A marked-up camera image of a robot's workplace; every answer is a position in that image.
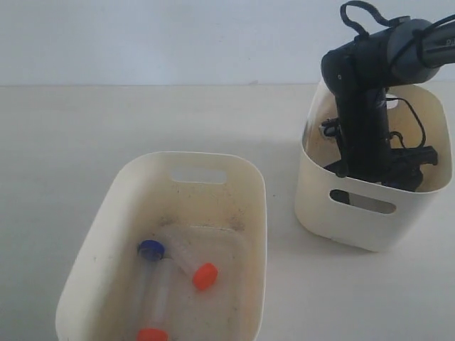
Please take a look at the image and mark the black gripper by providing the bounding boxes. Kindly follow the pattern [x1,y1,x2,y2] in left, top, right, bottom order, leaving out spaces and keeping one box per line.
[321,119,439,189]

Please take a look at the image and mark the cream bin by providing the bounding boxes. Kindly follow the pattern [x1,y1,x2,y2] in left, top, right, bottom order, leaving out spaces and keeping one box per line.
[294,82,453,252]
[55,152,267,340]

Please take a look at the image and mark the blue-capped clear tube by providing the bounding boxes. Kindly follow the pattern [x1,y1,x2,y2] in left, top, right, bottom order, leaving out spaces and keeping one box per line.
[136,239,165,308]

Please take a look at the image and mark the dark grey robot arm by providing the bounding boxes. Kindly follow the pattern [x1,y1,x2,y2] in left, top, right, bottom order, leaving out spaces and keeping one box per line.
[321,17,454,192]

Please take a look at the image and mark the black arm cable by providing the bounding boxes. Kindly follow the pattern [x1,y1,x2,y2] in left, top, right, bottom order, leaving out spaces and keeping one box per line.
[340,0,455,72]

